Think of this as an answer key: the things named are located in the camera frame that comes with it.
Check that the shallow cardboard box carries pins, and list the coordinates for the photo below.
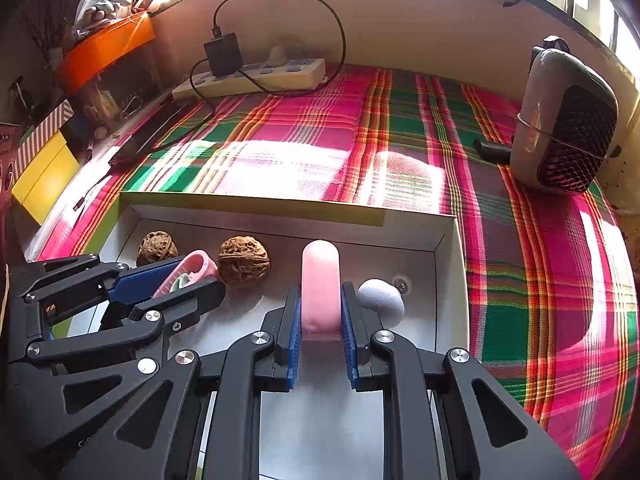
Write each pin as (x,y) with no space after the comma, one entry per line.
(280,230)

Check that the grey desktop heater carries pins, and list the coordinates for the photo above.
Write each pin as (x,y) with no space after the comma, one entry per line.
(565,130)

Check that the white ball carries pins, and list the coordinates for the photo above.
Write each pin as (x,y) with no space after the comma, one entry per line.
(382,300)

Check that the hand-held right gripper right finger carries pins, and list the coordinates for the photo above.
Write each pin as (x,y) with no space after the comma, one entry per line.
(350,340)

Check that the black power adapter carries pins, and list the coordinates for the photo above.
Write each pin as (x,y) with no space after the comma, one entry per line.
(223,54)

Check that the yellow box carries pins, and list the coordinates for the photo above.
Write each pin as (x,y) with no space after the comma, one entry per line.
(42,170)

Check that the pink plastic tube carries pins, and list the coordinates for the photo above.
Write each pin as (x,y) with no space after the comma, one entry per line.
(320,285)

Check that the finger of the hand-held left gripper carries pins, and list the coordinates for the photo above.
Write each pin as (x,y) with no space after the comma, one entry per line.
(145,277)
(200,297)

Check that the striped box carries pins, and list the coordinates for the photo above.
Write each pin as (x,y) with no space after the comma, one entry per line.
(45,130)

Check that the patterned pink carton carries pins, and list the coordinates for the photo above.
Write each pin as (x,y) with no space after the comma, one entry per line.
(7,155)

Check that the black phone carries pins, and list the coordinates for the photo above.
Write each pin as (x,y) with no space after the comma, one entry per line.
(145,135)

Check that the brown walnut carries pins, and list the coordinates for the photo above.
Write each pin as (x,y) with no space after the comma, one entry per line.
(244,260)
(157,255)

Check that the black plug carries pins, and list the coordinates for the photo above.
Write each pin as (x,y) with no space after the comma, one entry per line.
(492,150)

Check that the white power strip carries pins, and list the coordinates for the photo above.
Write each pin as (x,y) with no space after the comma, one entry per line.
(260,77)

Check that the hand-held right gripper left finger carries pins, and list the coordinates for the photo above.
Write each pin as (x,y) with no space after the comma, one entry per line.
(295,340)

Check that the plaid cloth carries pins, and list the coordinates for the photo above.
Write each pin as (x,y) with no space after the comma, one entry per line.
(525,285)

